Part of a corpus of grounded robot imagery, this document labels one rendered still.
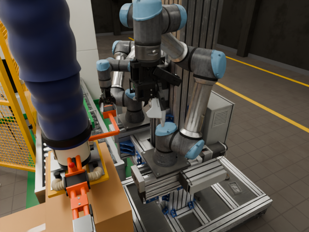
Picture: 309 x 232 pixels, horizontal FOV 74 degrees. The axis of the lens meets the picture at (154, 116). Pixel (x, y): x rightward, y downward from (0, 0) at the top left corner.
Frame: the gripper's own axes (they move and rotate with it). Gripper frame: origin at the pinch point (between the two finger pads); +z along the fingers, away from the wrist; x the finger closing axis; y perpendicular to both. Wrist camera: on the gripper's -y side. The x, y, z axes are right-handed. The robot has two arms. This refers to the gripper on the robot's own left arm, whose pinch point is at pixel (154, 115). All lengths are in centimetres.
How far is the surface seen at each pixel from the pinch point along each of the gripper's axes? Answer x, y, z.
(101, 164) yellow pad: -33, 17, 45
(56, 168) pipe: -37, 38, 42
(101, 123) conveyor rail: -149, -5, 93
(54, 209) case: -25, 44, 58
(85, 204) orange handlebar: -1.4, 28.5, 32.8
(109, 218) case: -9, 20, 58
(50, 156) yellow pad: -52, 42, 45
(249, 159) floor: -71, -173, 152
